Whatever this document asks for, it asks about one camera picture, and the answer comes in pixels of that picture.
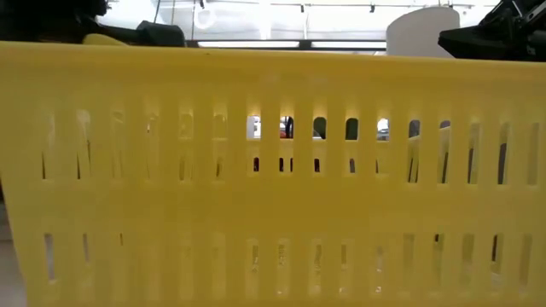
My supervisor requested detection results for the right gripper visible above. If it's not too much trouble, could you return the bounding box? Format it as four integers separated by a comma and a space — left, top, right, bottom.
438, 0, 546, 63

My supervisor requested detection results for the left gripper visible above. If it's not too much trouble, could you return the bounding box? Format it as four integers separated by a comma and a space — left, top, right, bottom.
0, 0, 144, 44

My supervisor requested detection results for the yellow plastic basket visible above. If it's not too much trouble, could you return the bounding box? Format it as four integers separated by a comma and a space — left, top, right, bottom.
81, 32, 130, 47
0, 41, 546, 307

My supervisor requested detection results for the dark grey rounded object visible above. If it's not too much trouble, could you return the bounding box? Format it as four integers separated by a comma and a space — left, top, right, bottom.
136, 20, 187, 49

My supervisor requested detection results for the black overhead beam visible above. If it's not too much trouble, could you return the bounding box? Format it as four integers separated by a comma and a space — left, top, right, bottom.
186, 39, 387, 50

